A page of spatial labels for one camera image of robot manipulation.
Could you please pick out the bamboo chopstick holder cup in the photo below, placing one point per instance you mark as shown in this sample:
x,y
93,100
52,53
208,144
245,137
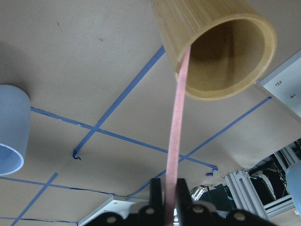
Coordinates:
x,y
231,45

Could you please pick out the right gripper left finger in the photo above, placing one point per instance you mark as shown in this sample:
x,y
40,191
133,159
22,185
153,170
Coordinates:
x,y
152,213

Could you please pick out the aluminium frame post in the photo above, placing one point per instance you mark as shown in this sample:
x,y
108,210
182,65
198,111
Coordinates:
x,y
244,193

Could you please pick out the light blue plastic cup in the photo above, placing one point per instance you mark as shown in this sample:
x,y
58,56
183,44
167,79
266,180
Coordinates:
x,y
15,117

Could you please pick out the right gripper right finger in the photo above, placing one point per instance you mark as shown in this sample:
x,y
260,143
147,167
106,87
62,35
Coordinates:
x,y
190,213

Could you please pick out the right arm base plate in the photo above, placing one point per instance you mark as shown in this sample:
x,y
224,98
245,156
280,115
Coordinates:
x,y
284,83

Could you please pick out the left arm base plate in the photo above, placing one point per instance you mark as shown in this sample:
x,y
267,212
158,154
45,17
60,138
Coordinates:
x,y
117,204

